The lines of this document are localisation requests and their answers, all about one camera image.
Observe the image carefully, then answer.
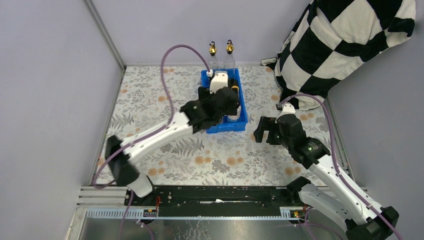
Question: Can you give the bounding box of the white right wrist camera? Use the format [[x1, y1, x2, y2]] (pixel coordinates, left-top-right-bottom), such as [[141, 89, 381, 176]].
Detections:
[[276, 102, 296, 118]]

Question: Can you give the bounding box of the black white checkered cloth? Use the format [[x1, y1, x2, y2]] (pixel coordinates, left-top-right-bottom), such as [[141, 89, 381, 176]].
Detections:
[[261, 0, 417, 111]]

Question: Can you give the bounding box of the silver lid spice jar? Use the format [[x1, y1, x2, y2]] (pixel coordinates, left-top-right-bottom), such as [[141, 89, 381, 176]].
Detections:
[[227, 112, 241, 123]]

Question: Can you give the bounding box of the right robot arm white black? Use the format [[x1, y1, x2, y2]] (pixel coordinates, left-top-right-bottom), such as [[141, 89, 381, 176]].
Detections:
[[253, 114, 399, 240]]

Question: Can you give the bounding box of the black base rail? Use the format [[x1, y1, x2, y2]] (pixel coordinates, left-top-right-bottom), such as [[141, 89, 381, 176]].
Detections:
[[123, 185, 305, 218]]

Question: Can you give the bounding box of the glass oil bottle gold spout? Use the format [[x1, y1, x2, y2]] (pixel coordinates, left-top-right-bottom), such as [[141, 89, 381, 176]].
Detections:
[[208, 41, 219, 71]]

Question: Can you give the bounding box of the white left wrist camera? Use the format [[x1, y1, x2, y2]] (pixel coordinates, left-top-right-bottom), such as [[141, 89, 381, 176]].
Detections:
[[206, 69, 229, 94]]

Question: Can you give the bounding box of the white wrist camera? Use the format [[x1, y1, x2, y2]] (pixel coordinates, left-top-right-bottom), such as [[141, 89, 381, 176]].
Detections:
[[276, 102, 296, 118], [206, 69, 229, 94]]

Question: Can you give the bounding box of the blue plastic divided bin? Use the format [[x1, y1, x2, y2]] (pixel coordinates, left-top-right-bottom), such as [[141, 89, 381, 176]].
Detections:
[[206, 68, 248, 134]]

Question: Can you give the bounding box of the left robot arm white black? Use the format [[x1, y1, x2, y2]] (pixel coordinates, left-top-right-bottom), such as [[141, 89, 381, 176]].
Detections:
[[105, 86, 240, 206]]

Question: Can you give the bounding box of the floral table mat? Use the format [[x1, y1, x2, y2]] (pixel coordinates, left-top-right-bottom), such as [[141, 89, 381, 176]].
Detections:
[[107, 66, 323, 186]]

